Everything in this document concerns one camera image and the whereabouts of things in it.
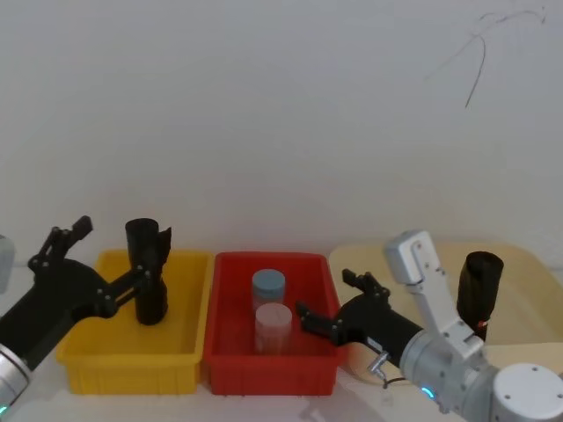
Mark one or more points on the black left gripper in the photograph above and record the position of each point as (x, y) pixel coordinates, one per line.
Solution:
(53, 294)

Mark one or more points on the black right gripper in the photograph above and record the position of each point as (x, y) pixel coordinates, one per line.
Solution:
(374, 321)

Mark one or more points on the black cylinder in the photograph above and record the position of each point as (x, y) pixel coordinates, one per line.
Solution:
(141, 246)
(479, 285)

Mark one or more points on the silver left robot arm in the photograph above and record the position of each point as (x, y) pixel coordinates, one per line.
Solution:
(11, 373)

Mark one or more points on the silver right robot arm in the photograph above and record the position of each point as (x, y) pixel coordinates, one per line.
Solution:
(440, 365)

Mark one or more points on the clear jar with pink lid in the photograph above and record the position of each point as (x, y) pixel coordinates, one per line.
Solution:
(273, 325)

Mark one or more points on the clear jar with blue lid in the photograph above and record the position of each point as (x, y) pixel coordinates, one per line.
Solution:
(268, 283)

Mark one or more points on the red plastic bin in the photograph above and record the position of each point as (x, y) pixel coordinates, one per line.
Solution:
(272, 373)

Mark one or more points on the yellow plastic bin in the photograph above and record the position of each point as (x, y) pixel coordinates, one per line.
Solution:
(132, 365)

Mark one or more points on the beige tray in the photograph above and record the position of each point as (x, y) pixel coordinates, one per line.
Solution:
(523, 307)

